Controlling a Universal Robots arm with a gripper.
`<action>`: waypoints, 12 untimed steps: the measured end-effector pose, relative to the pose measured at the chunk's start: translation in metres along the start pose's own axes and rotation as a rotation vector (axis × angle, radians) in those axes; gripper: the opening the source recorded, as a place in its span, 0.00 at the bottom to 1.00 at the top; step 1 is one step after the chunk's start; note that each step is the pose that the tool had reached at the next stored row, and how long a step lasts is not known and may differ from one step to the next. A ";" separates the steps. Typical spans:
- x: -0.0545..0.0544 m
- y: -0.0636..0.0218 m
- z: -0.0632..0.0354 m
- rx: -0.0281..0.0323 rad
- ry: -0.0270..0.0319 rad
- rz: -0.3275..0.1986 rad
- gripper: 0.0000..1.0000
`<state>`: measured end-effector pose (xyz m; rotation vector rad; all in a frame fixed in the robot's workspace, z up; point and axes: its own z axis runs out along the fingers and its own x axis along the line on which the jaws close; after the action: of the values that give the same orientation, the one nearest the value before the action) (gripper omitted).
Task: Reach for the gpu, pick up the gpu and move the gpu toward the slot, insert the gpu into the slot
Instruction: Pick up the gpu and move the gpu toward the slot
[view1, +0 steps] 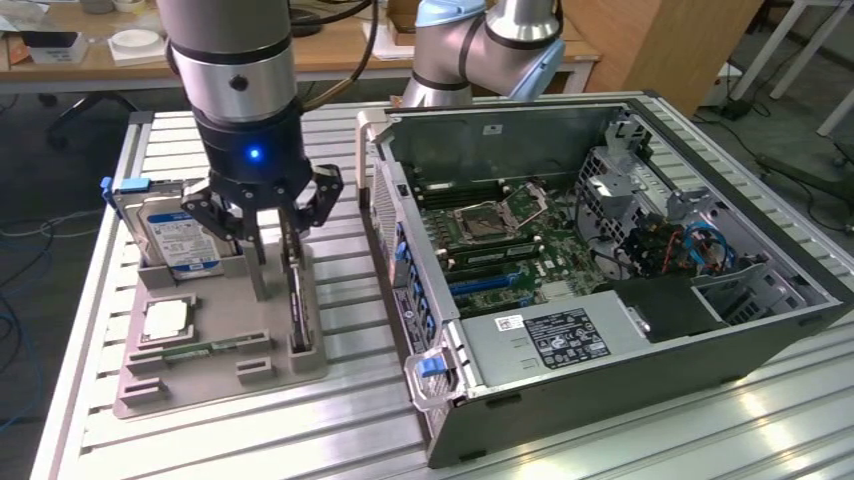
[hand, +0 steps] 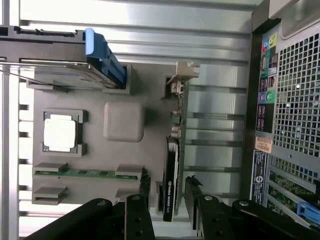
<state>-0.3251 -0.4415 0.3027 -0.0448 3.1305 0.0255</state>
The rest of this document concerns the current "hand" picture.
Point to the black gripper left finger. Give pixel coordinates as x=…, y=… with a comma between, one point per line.
x=75, y=220

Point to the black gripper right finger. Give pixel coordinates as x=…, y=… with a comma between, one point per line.
x=212, y=220

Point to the green RAM stick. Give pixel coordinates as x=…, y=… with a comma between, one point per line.
x=87, y=173

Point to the grey parts rack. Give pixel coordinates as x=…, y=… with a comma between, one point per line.
x=100, y=155

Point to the silver CPU chip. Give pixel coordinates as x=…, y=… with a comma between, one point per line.
x=60, y=132

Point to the open black PC case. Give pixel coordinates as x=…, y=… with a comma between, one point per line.
x=295, y=100

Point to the hard disk with blue bracket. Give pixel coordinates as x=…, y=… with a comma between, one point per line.
x=97, y=42

